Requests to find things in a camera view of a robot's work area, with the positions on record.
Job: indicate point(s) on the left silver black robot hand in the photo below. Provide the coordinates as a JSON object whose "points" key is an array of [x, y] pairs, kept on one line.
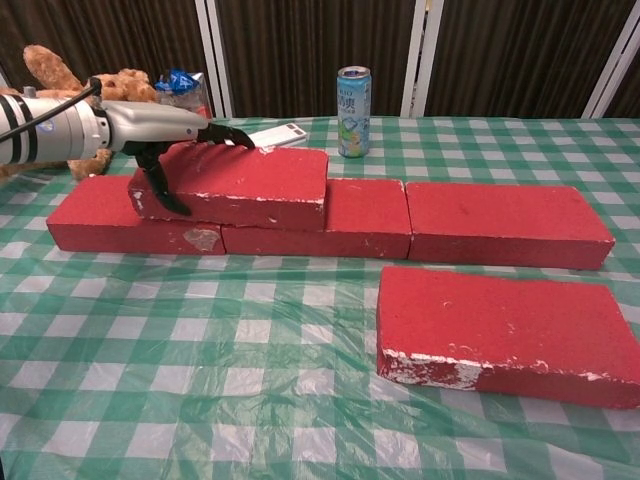
{"points": [[150, 125]]}

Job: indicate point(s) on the red brick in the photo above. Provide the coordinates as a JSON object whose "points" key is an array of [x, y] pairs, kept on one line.
{"points": [[500, 320], [100, 215], [500, 215], [250, 177], [365, 210]]}

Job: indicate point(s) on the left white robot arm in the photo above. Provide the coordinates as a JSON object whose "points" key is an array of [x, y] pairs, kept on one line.
{"points": [[60, 135]]}

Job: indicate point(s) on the clear box with toys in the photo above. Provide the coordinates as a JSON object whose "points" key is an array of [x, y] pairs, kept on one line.
{"points": [[182, 87]]}

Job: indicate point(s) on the brown teddy bear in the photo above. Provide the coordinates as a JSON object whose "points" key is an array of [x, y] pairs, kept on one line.
{"points": [[50, 70]]}

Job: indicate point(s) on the white folded stand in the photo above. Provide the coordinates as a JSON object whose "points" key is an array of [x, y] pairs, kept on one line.
{"points": [[280, 135]]}

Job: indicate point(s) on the light blue drink can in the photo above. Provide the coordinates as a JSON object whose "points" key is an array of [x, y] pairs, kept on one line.
{"points": [[354, 115]]}

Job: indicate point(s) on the green checked tablecloth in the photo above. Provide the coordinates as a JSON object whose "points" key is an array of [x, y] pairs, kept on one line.
{"points": [[200, 350]]}

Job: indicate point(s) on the white partition frame post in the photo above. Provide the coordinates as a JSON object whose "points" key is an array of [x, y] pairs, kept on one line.
{"points": [[617, 60], [217, 55], [422, 55]]}

